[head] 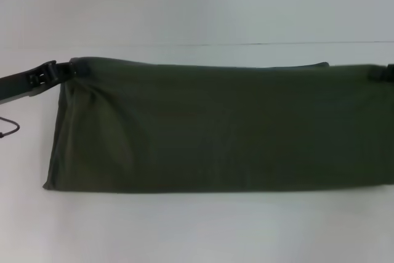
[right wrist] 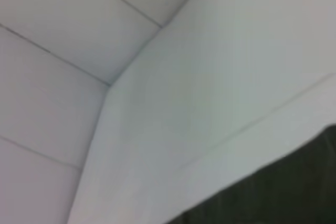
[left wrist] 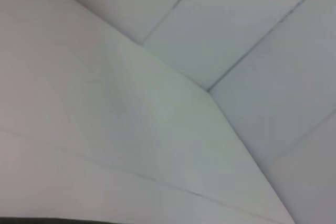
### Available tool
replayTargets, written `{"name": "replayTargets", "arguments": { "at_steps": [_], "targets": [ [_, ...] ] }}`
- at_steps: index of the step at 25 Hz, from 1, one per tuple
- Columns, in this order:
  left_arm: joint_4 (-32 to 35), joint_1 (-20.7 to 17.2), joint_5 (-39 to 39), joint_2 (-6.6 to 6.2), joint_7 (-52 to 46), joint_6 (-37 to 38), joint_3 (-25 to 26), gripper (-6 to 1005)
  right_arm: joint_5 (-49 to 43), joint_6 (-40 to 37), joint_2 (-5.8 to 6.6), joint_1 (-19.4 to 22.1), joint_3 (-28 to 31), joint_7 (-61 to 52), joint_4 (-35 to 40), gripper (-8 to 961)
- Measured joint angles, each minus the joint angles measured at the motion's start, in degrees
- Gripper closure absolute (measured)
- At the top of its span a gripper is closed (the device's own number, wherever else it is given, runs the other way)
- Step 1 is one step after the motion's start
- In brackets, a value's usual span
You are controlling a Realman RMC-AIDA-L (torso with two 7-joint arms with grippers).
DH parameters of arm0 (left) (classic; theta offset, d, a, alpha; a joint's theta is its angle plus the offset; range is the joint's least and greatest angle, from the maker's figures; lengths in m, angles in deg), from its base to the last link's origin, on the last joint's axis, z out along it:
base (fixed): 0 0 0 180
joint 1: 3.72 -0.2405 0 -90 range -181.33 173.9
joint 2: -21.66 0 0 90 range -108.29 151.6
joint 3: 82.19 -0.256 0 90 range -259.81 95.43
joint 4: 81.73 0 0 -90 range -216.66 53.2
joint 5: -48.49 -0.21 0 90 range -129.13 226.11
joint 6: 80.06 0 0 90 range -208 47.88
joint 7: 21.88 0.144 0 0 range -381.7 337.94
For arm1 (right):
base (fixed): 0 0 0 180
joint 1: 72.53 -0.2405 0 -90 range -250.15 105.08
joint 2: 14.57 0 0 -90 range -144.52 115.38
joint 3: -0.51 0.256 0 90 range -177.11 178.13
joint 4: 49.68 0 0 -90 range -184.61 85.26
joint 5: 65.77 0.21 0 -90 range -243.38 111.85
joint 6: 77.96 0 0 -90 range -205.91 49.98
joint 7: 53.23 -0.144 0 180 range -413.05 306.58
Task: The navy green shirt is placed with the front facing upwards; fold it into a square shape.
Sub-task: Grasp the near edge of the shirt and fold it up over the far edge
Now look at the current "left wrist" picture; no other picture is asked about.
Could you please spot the dark green FREE t-shirt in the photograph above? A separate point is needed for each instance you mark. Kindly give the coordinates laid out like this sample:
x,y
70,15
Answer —
x,y
39,221

